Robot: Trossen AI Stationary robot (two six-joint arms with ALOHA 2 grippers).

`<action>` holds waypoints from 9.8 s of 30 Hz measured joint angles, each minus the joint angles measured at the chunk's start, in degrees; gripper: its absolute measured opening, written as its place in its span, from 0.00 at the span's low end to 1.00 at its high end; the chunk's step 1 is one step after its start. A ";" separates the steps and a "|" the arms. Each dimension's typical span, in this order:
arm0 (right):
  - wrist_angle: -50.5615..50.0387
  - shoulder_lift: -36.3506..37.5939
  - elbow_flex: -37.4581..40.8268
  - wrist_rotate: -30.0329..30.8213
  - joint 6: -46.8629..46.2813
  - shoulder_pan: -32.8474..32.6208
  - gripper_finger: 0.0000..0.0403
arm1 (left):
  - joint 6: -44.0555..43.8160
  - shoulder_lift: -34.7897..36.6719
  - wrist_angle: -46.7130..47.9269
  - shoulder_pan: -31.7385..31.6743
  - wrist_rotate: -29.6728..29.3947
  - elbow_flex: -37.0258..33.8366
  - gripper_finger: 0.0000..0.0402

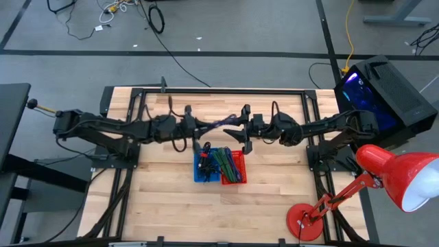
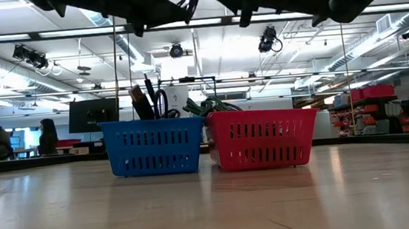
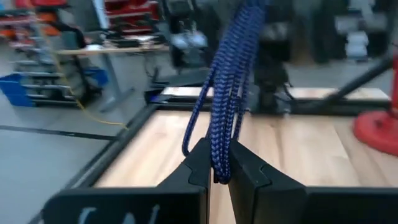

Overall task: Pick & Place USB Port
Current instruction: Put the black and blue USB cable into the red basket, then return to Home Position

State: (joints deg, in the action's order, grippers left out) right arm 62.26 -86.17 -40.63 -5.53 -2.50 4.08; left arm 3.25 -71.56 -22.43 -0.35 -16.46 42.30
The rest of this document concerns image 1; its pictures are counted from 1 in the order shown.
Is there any wooden stick with black knob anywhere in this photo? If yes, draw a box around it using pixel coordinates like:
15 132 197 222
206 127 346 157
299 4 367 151
26 98 58 114

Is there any blue plastic basket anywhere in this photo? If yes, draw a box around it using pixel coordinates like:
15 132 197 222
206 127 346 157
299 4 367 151
193 147 222 184

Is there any white cable tangle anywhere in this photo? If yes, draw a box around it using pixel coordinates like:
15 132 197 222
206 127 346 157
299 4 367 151
98 0 139 25

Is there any red plastic basket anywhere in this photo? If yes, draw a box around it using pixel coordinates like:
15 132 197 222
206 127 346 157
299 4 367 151
220 150 248 186

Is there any black USB cable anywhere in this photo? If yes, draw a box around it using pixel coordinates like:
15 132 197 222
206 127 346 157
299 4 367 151
202 161 221 183
198 159 217 181

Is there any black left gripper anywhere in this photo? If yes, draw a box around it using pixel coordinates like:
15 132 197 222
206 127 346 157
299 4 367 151
173 104 211 154

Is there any blue purple braided USB cable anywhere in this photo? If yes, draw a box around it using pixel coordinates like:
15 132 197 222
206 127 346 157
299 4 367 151
224 147 244 183

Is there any long black floor cable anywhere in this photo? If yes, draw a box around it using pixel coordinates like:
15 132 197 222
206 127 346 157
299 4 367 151
137 0 211 88

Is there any yellow floor cable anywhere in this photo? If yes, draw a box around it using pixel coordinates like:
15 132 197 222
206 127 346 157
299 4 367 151
340 0 358 75

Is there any black computer tower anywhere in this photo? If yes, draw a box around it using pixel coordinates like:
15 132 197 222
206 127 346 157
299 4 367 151
333 54 439 147

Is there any black cable bundle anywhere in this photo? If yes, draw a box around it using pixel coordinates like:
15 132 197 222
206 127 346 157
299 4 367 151
313 171 361 243
82 167 135 240

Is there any black floor cable tangle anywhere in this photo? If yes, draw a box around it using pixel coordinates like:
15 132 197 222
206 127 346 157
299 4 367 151
410 23 439 56

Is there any black desk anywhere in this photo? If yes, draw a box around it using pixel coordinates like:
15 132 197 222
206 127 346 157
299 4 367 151
0 82 91 245

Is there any thin black floor cable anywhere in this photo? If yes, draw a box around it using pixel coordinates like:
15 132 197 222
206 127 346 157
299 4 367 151
46 0 116 41

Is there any short blue USB cable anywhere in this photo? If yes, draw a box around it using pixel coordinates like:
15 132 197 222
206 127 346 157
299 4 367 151
204 115 241 132

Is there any red desk lamp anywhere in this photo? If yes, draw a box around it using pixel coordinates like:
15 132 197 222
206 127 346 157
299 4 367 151
285 143 439 242

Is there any grey desk leg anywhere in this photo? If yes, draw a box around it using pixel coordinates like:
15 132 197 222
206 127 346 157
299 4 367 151
362 0 433 27

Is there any black aluminium rig frame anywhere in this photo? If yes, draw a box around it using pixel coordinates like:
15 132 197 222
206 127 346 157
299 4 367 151
78 85 381 247

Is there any coiled black floor cable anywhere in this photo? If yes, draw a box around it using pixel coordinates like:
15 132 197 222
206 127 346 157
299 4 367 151
147 3 165 34

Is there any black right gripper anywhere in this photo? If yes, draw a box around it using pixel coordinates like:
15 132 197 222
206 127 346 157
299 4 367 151
222 104 275 155

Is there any black tower power cable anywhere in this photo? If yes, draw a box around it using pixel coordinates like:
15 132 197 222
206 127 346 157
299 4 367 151
307 62 344 90

